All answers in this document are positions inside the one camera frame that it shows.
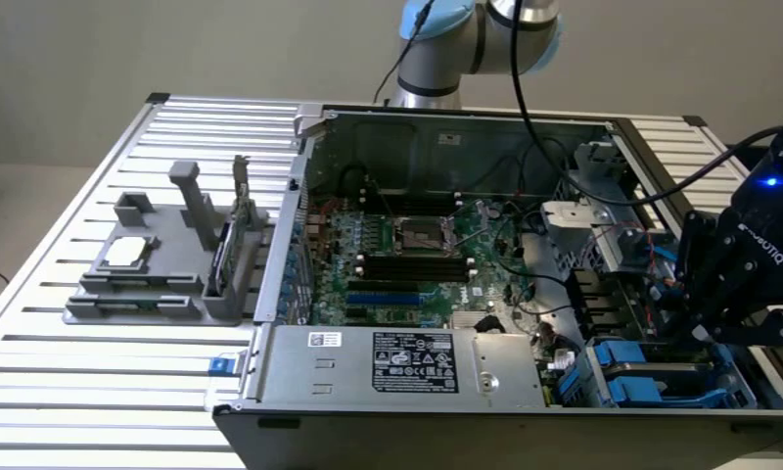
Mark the green motherboard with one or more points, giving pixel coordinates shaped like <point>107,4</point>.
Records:
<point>496,274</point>

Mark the grey parts rack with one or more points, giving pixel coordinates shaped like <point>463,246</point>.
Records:
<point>170,225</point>

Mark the black fan shroud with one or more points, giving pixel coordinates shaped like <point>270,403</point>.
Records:
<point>601,298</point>

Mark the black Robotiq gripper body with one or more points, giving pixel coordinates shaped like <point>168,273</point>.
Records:
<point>767,230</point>

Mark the black RAM slots bank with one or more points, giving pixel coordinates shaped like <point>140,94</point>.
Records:
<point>415,267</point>
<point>408,202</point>

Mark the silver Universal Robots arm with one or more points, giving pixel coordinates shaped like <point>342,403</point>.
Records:
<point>435,54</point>

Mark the open black PC case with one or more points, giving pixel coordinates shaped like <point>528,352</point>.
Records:
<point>496,440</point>

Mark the silver power supply unit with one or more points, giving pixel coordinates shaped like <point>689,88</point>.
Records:
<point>340,382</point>

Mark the silver drive cage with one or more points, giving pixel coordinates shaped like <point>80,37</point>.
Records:
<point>581,220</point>

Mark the blue disk bay bracket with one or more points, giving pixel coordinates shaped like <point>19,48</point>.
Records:
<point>617,362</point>

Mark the blue case latch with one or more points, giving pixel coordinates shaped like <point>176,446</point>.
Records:
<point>222,365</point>

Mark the blue expansion slot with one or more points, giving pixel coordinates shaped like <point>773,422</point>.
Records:
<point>384,297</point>

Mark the CPU socket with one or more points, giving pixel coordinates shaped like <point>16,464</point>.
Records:
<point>424,235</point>

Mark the silver CPU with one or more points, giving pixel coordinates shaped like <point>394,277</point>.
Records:
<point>127,252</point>

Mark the silver chipset heatsink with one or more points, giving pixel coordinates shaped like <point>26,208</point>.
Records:
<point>471,320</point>

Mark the black expansion slot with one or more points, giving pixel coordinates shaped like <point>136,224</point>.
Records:
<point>382,286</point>

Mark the green graphics card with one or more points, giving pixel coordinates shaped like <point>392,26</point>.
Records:
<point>239,245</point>

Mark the black table corner cap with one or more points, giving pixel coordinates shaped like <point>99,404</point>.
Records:
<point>696,120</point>
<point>159,97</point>

